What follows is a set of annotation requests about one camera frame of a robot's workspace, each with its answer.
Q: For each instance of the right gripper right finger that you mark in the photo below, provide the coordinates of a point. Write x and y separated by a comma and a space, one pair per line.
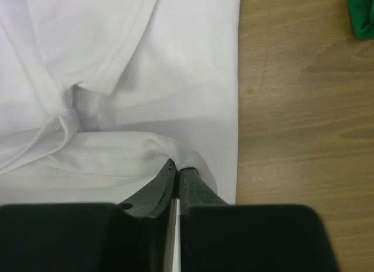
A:
216, 236

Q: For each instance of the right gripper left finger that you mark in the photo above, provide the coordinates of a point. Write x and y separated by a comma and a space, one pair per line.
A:
134, 235

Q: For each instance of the white t-shirt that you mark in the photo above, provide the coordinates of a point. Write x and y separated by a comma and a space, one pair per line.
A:
97, 95

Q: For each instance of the folded green t-shirt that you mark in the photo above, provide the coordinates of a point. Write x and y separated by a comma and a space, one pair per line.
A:
361, 14

